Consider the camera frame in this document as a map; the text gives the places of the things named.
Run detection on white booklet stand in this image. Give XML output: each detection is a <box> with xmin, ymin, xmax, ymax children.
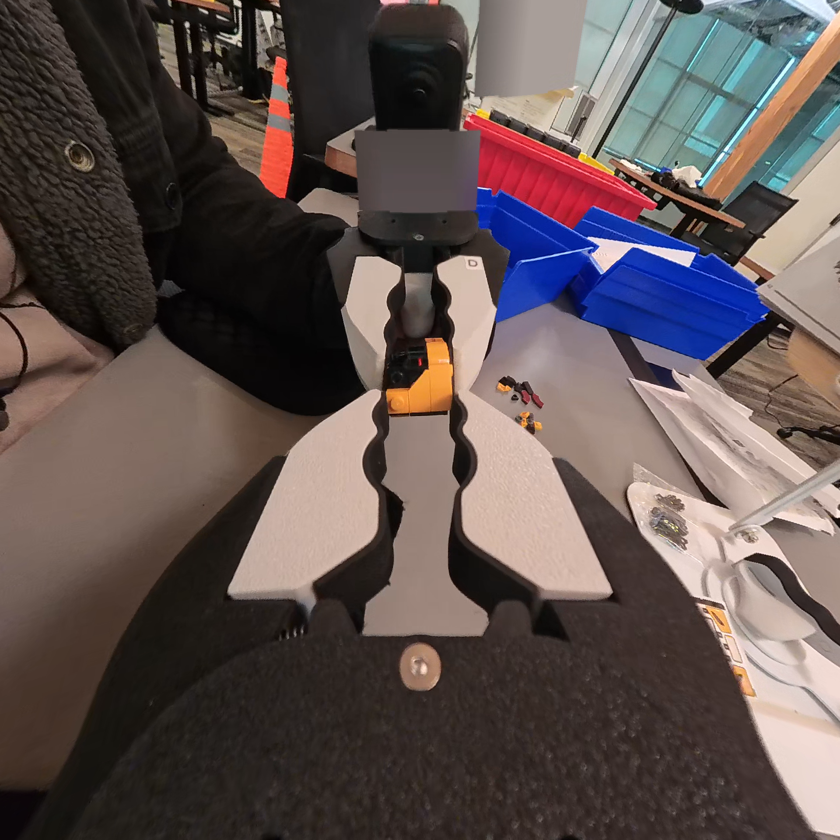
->
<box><xmin>626</xmin><ymin>459</ymin><xmax>840</xmax><ymax>840</ymax></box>

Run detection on black mesh chair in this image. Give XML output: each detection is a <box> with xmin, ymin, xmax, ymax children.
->
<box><xmin>682</xmin><ymin>180</ymin><xmax>800</xmax><ymax>265</ymax></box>

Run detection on dark fleece jacket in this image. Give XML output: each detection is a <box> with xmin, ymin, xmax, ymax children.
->
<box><xmin>0</xmin><ymin>0</ymin><xmax>191</xmax><ymax>352</ymax></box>

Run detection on orange traffic cone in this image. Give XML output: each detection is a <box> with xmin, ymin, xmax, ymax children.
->
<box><xmin>258</xmin><ymin>56</ymin><xmax>294</xmax><ymax>199</ymax></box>

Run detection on white paper sheet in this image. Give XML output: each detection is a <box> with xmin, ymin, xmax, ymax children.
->
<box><xmin>586</xmin><ymin>235</ymin><xmax>700</xmax><ymax>270</ymax></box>

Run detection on pile of dark lego pieces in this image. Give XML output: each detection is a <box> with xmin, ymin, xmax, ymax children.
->
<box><xmin>645</xmin><ymin>493</ymin><xmax>691</xmax><ymax>550</ymax></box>

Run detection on row of black parts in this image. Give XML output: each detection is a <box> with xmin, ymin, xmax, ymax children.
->
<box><xmin>489</xmin><ymin>110</ymin><xmax>586</xmax><ymax>158</ymax></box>

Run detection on person's left forearm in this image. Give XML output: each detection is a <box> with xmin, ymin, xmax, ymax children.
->
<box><xmin>154</xmin><ymin>151</ymin><xmax>371</xmax><ymax>417</ymax></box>

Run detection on white instruction sheets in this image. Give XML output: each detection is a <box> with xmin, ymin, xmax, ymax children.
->
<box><xmin>630</xmin><ymin>369</ymin><xmax>840</xmax><ymax>534</ymax></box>

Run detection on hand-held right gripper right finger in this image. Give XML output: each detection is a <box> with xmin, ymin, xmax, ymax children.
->
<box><xmin>449</xmin><ymin>390</ymin><xmax>615</xmax><ymax>618</ymax></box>

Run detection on wooden background table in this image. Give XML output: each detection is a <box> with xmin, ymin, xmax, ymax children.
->
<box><xmin>609</xmin><ymin>157</ymin><xmax>749</xmax><ymax>232</ymax></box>

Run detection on orange black lego car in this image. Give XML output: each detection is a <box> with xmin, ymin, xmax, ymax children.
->
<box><xmin>384</xmin><ymin>338</ymin><xmax>455</xmax><ymax>418</ymax></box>

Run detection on yellow black printed sheet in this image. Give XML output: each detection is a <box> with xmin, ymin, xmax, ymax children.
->
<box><xmin>694</xmin><ymin>599</ymin><xmax>757</xmax><ymax>700</ymax></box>

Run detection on red plastic bin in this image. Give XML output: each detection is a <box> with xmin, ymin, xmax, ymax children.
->
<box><xmin>462</xmin><ymin>112</ymin><xmax>658</xmax><ymax>228</ymax></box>

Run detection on blue plastic bin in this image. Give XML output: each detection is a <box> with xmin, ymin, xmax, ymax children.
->
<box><xmin>476</xmin><ymin>187</ymin><xmax>599</xmax><ymax>324</ymax></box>
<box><xmin>570</xmin><ymin>205</ymin><xmax>770</xmax><ymax>362</ymax></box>

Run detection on black floor lamp pole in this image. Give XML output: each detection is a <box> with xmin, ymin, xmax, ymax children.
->
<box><xmin>591</xmin><ymin>0</ymin><xmax>706</xmax><ymax>158</ymax></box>

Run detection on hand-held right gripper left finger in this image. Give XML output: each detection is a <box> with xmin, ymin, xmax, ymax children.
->
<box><xmin>228</xmin><ymin>387</ymin><xmax>396</xmax><ymax>618</ymax></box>

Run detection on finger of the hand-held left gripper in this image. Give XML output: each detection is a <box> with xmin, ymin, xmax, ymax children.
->
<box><xmin>433</xmin><ymin>256</ymin><xmax>497</xmax><ymax>396</ymax></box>
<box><xmin>340</xmin><ymin>255</ymin><xmax>404</xmax><ymax>391</ymax></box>

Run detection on black office chair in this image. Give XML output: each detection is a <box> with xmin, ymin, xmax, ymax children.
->
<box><xmin>281</xmin><ymin>0</ymin><xmax>383</xmax><ymax>199</ymax></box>

